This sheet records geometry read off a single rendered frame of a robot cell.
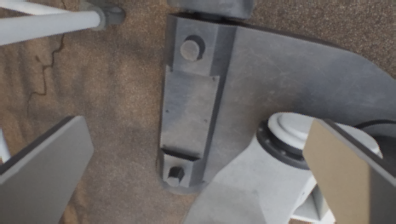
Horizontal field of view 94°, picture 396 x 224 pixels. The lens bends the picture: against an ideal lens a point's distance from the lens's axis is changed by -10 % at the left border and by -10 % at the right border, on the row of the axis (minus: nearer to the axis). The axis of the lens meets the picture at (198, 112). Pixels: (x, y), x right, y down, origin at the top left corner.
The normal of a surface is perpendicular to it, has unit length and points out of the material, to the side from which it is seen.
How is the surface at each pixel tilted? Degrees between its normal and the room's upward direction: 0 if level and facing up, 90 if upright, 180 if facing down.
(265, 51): 0
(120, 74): 0
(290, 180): 90
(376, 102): 0
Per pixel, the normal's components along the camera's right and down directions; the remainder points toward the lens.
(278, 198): 0.15, -0.86
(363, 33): -0.21, 0.46
